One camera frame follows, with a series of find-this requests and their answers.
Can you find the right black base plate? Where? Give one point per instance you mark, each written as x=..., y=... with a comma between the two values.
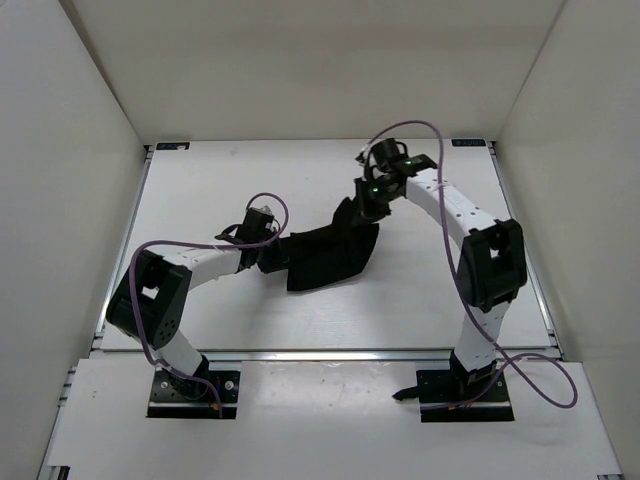
x=442, y=400

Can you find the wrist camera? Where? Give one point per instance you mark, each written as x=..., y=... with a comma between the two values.
x=383, y=154
x=262, y=211

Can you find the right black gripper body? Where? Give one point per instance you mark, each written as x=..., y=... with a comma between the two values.
x=377, y=194

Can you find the left table label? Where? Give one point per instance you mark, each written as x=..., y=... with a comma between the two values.
x=172, y=146

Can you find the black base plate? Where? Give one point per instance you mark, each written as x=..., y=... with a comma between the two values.
x=442, y=400
x=174, y=398

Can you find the black skirt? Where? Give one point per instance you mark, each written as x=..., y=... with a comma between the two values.
x=329, y=254

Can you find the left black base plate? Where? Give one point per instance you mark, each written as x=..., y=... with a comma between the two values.
x=174, y=398

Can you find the table label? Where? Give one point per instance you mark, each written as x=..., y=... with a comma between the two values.
x=468, y=142
x=172, y=146

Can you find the left aluminium side rail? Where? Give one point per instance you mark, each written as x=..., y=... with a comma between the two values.
x=114, y=278

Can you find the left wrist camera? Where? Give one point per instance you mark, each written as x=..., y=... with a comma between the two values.
x=262, y=211

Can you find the aluminium front rail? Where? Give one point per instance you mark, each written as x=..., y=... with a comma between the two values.
x=328, y=355

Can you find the right table label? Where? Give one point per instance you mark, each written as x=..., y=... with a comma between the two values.
x=468, y=142

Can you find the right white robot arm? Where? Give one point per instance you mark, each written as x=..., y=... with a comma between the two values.
x=486, y=254

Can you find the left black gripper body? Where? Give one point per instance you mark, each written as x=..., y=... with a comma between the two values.
x=272, y=232

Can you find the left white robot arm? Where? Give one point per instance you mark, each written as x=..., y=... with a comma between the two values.
x=149, y=302

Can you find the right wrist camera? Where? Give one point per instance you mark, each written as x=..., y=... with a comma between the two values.
x=383, y=154

